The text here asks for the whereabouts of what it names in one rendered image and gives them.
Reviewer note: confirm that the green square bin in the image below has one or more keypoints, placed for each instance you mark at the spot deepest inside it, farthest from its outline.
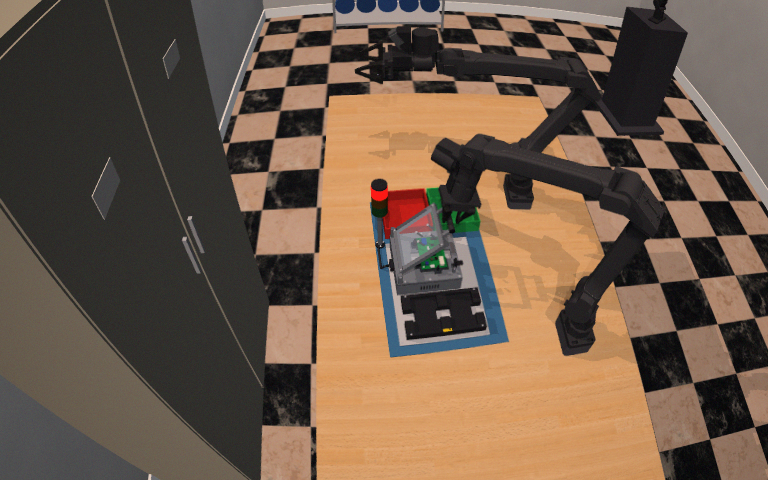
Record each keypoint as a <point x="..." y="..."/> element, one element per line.
<point x="468" y="226"/>

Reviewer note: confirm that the green circuit board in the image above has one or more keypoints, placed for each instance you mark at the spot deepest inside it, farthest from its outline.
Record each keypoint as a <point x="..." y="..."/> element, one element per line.
<point x="437" y="259"/>

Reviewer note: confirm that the red bin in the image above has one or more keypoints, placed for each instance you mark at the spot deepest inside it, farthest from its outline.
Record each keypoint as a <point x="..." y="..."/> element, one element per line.
<point x="402" y="205"/>

